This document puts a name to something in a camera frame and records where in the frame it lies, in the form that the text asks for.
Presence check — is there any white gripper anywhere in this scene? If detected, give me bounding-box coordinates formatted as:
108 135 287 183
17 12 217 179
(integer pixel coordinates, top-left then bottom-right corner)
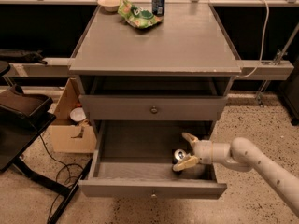
173 133 213 172

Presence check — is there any red bull can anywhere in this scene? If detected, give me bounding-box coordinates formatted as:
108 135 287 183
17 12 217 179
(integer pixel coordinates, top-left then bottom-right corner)
172 149 187 173

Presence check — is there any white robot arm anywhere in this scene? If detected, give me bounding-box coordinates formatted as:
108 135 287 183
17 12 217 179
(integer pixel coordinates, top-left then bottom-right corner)
173 133 299 217

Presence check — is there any brass upper drawer knob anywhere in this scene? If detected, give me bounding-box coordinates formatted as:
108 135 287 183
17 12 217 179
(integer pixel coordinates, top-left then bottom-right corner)
150 106 158 114

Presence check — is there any brass drawer knob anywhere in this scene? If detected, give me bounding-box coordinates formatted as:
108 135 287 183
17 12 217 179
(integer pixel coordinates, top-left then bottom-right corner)
150 106 158 114
150 190 157 198

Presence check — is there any open grey middle drawer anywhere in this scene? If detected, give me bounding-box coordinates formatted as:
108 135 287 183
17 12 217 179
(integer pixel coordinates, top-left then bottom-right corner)
79 120 227 199

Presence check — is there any brass middle drawer knob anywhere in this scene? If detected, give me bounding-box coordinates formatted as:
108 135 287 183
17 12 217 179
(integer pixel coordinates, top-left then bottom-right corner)
150 190 157 198

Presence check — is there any grey wooden drawer cabinet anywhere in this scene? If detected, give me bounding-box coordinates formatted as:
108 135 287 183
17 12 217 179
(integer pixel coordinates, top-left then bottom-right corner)
68 2 242 133

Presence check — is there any closed grey upper drawer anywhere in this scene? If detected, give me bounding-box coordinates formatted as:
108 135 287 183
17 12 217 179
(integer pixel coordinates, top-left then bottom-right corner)
79 95 227 121

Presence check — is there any blue soda can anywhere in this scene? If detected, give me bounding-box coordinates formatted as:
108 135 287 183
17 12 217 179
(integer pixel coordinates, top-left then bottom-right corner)
151 0 165 16

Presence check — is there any white bowl in box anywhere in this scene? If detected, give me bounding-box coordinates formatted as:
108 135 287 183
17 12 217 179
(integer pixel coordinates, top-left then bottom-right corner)
70 107 86 122

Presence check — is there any cardboard box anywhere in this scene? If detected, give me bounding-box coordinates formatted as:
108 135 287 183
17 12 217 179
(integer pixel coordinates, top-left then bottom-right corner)
50 78 96 153

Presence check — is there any green chip bag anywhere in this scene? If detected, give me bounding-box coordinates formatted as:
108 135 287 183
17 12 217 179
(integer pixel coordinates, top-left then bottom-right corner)
118 0 163 29

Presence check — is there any white bowl on cabinet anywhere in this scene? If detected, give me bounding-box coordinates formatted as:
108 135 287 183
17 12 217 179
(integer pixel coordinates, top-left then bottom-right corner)
97 0 121 12

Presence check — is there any black side table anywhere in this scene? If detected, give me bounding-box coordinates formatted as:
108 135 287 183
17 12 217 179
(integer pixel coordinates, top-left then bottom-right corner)
0 60 93 224

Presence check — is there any black object on ledge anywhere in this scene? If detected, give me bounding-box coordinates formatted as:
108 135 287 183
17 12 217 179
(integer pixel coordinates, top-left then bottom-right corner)
0 49 48 64

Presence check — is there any black cable on floor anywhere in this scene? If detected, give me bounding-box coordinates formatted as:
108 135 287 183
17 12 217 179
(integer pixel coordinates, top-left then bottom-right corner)
36 133 85 222

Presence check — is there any white cable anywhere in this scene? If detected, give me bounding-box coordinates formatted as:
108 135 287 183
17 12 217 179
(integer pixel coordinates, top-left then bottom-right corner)
235 0 271 79

